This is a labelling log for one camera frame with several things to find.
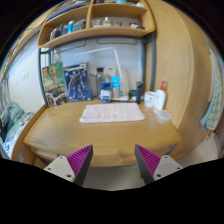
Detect blue robot model kit box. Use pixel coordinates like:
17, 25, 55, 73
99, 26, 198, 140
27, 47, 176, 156
63, 62, 92, 103

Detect light pink towel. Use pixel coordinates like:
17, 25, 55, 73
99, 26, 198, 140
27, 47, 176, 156
79, 102, 146, 124

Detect black cylindrical flask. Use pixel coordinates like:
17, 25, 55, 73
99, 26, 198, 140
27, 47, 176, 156
135, 81, 144, 105

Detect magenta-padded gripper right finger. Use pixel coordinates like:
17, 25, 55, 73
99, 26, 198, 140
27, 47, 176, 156
134, 144, 184, 185

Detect white red-pump lotion bottle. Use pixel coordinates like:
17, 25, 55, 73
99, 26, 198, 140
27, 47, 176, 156
152, 80, 167, 113

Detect light patterned curtain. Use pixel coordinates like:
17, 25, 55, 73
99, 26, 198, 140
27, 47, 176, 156
199, 46, 224, 132

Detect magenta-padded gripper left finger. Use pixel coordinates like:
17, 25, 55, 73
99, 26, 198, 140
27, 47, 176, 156
43, 144, 94, 187

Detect teal bedding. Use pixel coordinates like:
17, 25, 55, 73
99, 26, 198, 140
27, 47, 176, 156
0, 101, 36, 158

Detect light blue narrow box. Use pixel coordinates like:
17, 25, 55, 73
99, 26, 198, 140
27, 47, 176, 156
110, 76, 121, 99

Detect clear plastic container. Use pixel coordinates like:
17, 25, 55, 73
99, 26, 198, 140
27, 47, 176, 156
155, 109, 174, 124

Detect green tree figure box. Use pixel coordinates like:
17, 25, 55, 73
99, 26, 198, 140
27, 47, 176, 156
41, 61, 70, 108

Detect small dark blue box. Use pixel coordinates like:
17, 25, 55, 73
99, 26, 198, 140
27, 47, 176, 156
100, 82, 113, 103

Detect white mug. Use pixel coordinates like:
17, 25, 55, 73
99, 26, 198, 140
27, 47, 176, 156
143, 90, 157, 108

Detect wooden shelf unit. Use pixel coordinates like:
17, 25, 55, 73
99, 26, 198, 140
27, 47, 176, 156
37, 0, 156, 50

